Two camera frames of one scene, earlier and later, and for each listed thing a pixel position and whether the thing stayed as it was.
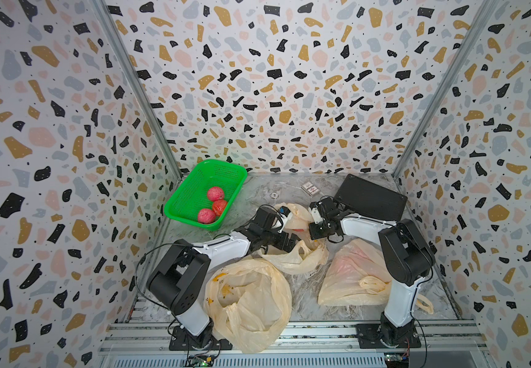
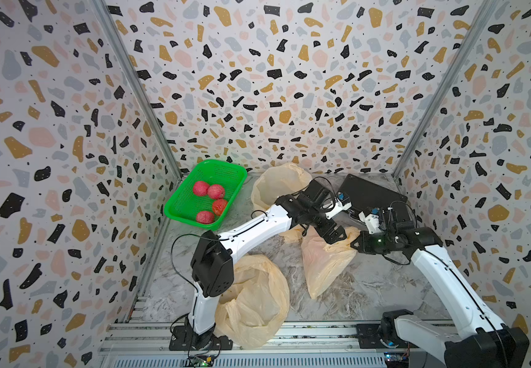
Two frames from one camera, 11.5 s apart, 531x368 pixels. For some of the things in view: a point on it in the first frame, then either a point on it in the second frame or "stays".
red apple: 215,193 stays
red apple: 206,215 stays
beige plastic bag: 357,275 to 324,261
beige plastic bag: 305,256 to 275,182
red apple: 218,207 stays
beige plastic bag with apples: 249,300 stays
